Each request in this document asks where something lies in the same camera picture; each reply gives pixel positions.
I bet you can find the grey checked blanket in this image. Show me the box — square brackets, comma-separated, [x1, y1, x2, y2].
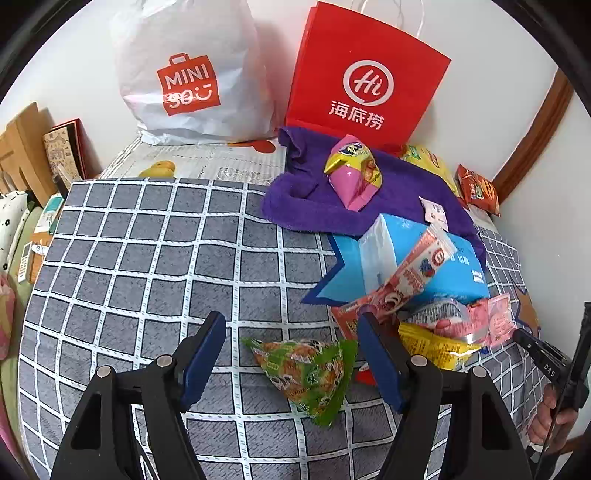
[18, 178, 541, 480]

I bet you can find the pink square sachet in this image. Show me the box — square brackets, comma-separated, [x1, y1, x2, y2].
[487, 293, 518, 348]

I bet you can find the orange-red snack packet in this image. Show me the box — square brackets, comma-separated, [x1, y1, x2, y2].
[456, 164, 502, 217]

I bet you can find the silver white snack packet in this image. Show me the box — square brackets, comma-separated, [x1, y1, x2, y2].
[404, 298, 467, 329]

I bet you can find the white plastic shopping bag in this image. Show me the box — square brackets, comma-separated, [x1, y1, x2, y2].
[111, 0, 278, 146]

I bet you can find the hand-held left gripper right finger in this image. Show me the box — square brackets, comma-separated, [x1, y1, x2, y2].
[356, 313, 539, 480]

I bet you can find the small white sachet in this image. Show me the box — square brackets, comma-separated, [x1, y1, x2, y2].
[419, 196, 451, 232]

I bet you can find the yellow snack bag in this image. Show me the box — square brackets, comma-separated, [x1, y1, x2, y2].
[398, 144, 462, 199]

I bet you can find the white floral cloth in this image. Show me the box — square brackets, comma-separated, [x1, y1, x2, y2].
[0, 191, 28, 273]

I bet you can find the pink and yellow snack packet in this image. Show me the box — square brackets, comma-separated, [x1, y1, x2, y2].
[323, 135, 385, 212]

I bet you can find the light blue tissue pack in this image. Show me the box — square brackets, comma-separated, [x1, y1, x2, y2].
[358, 213, 491, 308]

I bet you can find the wooden board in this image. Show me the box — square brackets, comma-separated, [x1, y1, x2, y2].
[0, 102, 56, 208]

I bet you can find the green triangular snack packet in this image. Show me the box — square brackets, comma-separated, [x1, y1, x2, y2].
[241, 338, 359, 428]

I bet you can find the long pink snack stick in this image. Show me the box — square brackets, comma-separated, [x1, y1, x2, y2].
[369, 222, 458, 305]

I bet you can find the brown wooden door frame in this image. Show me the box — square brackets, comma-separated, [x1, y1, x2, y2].
[492, 69, 573, 204]

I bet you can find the person's right hand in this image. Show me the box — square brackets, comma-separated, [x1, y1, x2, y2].
[529, 385, 578, 443]

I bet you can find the red paper shopping bag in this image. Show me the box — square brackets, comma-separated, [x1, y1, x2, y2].
[284, 0, 452, 155]

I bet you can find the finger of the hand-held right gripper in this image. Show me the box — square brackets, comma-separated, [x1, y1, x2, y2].
[512, 326, 561, 370]

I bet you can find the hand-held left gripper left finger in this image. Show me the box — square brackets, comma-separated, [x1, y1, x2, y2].
[50, 311, 227, 480]

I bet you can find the purple towel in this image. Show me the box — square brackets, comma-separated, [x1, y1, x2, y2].
[261, 126, 488, 268]

